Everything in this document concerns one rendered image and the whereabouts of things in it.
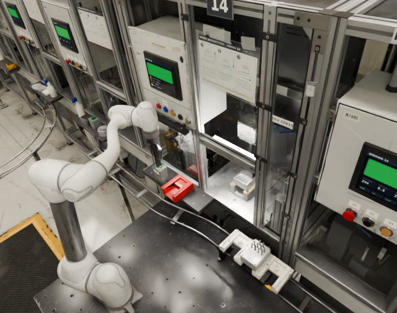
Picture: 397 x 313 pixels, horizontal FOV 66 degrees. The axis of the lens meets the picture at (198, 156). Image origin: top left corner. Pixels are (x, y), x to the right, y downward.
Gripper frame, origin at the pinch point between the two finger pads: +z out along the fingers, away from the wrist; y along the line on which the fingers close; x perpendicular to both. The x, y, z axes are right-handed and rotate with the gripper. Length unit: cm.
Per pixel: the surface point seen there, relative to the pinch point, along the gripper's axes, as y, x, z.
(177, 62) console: -20, -10, -66
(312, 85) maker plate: -86, -10, -75
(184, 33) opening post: -25, -11, -79
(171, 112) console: -10.8, -8.5, -35.7
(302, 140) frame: -86, -11, -52
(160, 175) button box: -3.9, 2.5, 7.8
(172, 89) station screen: -16, -7, -52
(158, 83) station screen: -6, -7, -52
